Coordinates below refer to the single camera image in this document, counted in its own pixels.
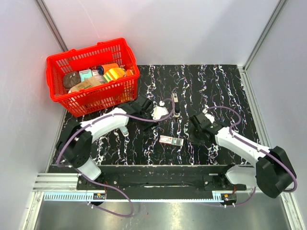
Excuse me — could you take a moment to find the orange cylinder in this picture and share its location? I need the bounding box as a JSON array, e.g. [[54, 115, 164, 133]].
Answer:
[[96, 63, 119, 75]]

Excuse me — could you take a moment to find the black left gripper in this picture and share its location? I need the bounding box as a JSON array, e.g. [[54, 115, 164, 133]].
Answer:
[[138, 108, 161, 135]]

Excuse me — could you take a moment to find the staple box with tray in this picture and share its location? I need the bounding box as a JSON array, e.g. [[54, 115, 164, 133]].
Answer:
[[159, 135, 184, 146]]

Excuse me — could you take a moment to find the red plastic basket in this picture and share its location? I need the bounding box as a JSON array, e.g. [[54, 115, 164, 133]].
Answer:
[[46, 38, 140, 117]]

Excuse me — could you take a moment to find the brown round item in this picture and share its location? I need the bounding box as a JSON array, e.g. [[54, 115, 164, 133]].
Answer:
[[62, 71, 81, 90]]

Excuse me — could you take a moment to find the dark stapler magazine part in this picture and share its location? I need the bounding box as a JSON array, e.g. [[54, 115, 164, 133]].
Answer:
[[172, 92, 180, 118]]

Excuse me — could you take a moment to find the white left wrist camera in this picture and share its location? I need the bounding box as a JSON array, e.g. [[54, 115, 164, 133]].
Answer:
[[151, 101, 168, 120]]

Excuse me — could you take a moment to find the teal small box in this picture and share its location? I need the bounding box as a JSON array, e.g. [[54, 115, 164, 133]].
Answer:
[[79, 69, 93, 82]]

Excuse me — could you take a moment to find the yellow green box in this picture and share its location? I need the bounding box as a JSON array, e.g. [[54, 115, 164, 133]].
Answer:
[[103, 68, 126, 83]]

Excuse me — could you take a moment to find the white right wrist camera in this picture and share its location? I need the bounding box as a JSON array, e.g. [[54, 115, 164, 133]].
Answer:
[[202, 109, 215, 124]]

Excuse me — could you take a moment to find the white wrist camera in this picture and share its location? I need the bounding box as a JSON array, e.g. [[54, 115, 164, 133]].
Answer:
[[151, 101, 168, 120], [202, 109, 215, 124]]

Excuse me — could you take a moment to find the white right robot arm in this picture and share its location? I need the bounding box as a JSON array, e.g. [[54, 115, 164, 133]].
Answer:
[[189, 113, 297, 198]]

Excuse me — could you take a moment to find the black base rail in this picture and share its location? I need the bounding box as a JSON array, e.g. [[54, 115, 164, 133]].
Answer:
[[71, 164, 247, 201]]

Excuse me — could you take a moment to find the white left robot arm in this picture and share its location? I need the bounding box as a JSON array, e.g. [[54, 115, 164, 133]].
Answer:
[[56, 96, 161, 190]]

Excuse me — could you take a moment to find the brown cardboard packet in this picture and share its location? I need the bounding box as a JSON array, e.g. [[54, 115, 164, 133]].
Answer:
[[69, 76, 103, 93]]

